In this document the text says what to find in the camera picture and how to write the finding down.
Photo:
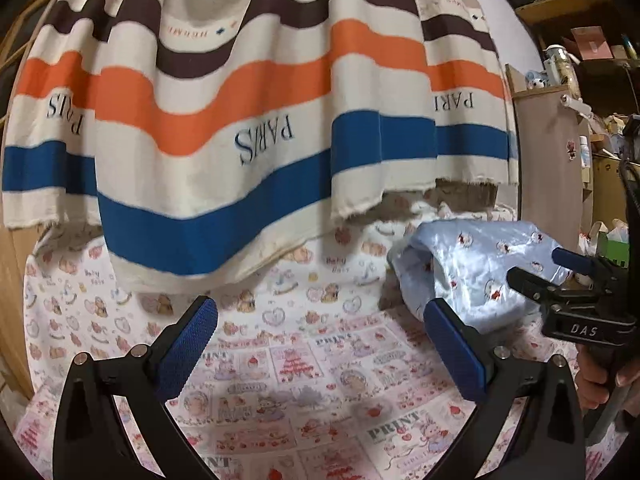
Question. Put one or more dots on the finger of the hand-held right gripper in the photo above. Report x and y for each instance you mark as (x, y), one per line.
(530, 285)
(575, 260)

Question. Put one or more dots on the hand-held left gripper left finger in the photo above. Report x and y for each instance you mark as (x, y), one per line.
(187, 355)

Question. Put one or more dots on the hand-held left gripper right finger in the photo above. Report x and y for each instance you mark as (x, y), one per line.
(455, 355)

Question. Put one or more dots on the light blue satin pants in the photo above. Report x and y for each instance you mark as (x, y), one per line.
(475, 260)

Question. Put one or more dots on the person's right hand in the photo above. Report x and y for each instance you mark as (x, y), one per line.
(590, 375)

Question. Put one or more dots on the green crate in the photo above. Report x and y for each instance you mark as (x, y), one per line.
(615, 252)

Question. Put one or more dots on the white plastic bag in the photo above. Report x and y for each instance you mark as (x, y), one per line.
(612, 232)

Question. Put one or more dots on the cardboard box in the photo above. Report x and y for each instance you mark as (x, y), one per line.
(607, 185)

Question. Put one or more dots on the wooden cabinet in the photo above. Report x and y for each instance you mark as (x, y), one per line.
(545, 160)

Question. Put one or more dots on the small white bottle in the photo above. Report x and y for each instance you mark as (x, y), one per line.
(584, 150)

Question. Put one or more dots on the printed bed sheet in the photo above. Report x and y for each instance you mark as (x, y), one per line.
(300, 360)

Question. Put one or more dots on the pink box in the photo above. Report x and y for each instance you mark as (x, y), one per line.
(590, 42)

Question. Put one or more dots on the cluttered wooden shelf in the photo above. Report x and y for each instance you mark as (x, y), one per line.
(600, 10)

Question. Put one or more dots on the striped curtain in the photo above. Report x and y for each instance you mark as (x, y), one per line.
(250, 85)

